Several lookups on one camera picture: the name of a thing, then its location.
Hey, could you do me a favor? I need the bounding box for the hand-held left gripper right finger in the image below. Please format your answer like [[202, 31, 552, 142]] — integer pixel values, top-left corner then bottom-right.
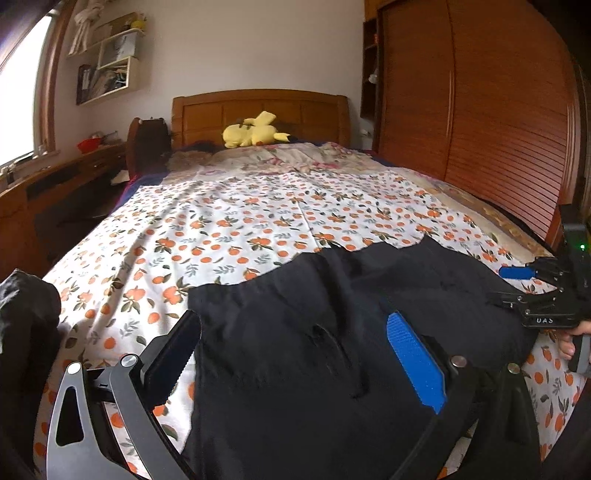
[[386, 311, 543, 480]]

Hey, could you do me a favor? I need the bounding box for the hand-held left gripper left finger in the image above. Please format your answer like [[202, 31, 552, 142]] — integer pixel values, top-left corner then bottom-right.
[[45, 309, 204, 480]]

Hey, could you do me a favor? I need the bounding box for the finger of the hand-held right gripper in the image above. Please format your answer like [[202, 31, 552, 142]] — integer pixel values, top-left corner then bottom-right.
[[499, 257, 568, 282], [485, 287, 563, 313]]

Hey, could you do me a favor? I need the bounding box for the black coat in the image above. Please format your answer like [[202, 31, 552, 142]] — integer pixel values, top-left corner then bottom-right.
[[182, 236, 539, 480]]

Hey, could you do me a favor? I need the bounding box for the dark grey clothes pile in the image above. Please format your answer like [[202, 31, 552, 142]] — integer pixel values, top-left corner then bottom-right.
[[0, 270, 63, 480]]

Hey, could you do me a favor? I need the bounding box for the person's right hand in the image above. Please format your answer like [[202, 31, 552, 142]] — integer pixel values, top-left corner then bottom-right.
[[558, 320, 591, 361]]

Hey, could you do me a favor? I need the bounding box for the bed with orange-print sheet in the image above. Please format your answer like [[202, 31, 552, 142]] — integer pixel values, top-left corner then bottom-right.
[[32, 168, 591, 480]]

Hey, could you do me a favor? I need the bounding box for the wooden slatted wardrobe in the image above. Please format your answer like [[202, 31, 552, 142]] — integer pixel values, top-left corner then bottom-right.
[[360, 0, 583, 250]]

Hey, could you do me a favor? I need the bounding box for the wooden desk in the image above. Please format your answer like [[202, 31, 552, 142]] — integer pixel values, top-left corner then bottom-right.
[[0, 141, 130, 282]]

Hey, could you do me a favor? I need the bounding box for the brown wooden chair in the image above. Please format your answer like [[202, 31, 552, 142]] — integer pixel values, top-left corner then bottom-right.
[[126, 117, 172, 178]]

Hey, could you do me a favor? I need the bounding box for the pale patterned quilt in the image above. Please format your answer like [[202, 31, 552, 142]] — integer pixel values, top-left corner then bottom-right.
[[166, 142, 384, 175]]

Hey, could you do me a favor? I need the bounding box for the yellow plush toy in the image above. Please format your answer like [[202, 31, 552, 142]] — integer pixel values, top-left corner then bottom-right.
[[222, 111, 291, 149]]

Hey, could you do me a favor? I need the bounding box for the wooden bed headboard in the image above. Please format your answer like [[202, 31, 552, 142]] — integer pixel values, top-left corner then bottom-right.
[[172, 89, 352, 151]]

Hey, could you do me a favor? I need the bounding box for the wood-framed window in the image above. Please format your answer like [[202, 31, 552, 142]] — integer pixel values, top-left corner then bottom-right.
[[0, 0, 77, 169]]

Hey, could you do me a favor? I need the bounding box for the white hanging cloth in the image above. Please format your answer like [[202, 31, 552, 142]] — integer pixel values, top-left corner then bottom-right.
[[71, 0, 108, 52]]

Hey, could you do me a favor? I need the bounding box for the white wall shelf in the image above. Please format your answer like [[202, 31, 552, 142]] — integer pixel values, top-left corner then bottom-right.
[[67, 13, 148, 106]]

